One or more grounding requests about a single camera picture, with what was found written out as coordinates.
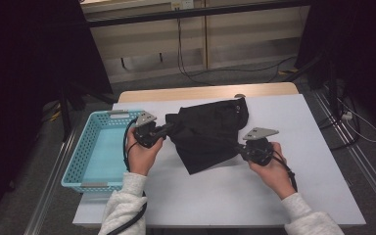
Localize black horizontal metal bar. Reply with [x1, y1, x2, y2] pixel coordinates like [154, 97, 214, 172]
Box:
[85, 0, 311, 28]

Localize light blue plastic basket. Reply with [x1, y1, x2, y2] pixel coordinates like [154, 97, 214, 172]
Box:
[61, 109, 148, 194]

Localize white wall socket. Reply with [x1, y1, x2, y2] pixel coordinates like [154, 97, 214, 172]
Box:
[170, 0, 195, 10]

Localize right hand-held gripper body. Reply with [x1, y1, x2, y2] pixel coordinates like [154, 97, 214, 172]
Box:
[242, 126, 280, 166]

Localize person's left hand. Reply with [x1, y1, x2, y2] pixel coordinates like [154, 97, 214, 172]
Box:
[125, 127, 165, 177]

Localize white table cover board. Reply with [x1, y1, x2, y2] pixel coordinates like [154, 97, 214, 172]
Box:
[72, 93, 367, 228]

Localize bundle of black cables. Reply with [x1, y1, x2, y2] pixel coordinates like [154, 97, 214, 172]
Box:
[317, 94, 361, 151]

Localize aluminium floor rail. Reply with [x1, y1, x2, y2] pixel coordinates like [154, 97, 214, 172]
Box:
[312, 89, 376, 214]
[23, 128, 79, 235]

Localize black curtain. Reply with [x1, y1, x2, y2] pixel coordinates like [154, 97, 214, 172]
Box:
[0, 0, 114, 226]
[295, 0, 376, 138]

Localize black hanging wall cable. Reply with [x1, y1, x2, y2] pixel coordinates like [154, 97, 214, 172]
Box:
[175, 18, 216, 87]

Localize person's right hand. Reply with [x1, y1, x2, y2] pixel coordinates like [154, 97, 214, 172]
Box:
[248, 141, 297, 201]

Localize white looped cable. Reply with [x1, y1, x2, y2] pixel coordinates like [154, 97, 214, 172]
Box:
[336, 97, 376, 144]

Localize yellow strip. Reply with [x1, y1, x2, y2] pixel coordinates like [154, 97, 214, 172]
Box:
[42, 102, 63, 122]
[277, 67, 299, 76]

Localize black metal stand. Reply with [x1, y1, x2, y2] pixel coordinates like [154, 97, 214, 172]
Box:
[58, 82, 118, 143]
[282, 52, 341, 116]

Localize hand-held gripper black cable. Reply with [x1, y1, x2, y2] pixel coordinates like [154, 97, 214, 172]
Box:
[106, 117, 148, 235]
[270, 153, 299, 193]

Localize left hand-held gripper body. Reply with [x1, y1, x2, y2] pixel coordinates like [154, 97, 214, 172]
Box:
[134, 111, 164, 150]

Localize black pants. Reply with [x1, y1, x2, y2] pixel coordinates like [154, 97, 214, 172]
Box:
[164, 97, 250, 175]

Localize right hand-held gripper black cable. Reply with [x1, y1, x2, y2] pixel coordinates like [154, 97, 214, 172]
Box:
[270, 153, 299, 193]

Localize left hand-held gripper black cable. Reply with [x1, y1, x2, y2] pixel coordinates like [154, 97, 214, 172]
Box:
[106, 117, 148, 235]

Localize thin black floor cable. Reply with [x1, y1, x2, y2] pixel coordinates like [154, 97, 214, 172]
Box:
[187, 56, 298, 79]

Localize light wooden table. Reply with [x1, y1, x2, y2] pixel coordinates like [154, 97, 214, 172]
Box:
[117, 81, 300, 104]

